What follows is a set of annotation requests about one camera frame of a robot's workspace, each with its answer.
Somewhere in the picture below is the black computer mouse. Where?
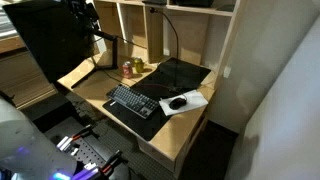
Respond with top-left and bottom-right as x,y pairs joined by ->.
168,97 -> 188,111

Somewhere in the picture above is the yellow green bottle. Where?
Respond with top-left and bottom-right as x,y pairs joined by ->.
133,56 -> 145,74

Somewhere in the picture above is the red soda can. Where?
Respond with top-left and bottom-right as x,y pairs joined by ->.
122,61 -> 134,79

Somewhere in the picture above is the black desk mat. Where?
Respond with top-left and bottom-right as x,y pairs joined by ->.
102,57 -> 212,142

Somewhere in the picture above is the grey black keyboard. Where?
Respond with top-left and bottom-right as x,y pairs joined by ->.
106,83 -> 160,120

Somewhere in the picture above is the white paper towel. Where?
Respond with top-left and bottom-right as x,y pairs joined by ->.
158,89 -> 209,117

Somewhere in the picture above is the black gooseneck desk lamp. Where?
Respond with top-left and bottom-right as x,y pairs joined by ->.
142,0 -> 193,95

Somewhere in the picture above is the black monitor stand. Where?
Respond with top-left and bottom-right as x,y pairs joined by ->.
70,28 -> 119,89

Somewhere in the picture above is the white paper label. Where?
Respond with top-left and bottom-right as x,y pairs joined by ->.
223,65 -> 232,79

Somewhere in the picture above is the black curved monitor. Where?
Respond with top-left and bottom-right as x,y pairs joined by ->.
2,0 -> 101,84

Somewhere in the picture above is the black cable on desk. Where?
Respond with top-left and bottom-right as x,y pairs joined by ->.
99,66 -> 132,88

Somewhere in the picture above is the red handled clamp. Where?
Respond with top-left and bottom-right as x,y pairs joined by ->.
71,149 -> 124,180
56,124 -> 94,152

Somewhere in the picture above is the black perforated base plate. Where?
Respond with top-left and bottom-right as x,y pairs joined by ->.
44,116 -> 132,180

